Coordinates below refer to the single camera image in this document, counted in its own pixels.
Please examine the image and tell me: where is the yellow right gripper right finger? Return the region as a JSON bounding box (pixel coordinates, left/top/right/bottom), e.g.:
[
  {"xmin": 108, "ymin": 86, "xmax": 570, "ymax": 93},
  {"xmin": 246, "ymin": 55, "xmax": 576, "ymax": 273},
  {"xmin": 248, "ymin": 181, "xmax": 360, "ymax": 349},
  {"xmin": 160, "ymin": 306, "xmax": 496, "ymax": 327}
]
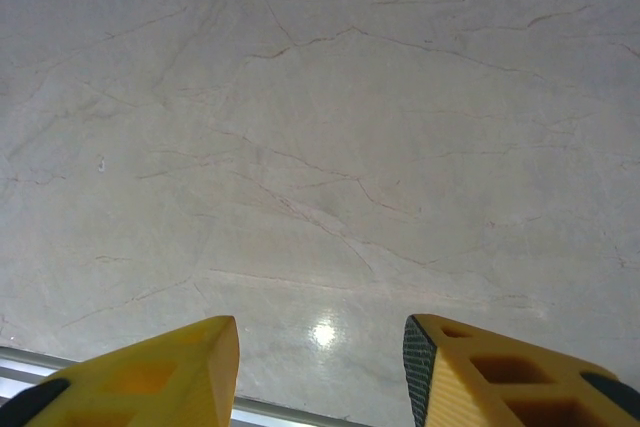
[{"xmin": 402, "ymin": 314, "xmax": 640, "ymax": 427}]

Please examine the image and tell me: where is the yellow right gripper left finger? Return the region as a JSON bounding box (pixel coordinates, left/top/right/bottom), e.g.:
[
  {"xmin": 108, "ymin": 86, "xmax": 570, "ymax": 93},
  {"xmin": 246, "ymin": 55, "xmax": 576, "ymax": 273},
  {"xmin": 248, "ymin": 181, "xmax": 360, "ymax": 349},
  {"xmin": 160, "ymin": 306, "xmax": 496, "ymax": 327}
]
[{"xmin": 0, "ymin": 315, "xmax": 241, "ymax": 427}]

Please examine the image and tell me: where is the aluminium base extrusion rail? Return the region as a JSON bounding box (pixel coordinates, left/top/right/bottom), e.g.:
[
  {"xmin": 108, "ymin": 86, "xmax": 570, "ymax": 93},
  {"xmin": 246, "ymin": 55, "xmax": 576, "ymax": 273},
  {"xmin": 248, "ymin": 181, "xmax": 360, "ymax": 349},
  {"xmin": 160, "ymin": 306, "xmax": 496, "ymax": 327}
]
[{"xmin": 0, "ymin": 345, "xmax": 416, "ymax": 427}]

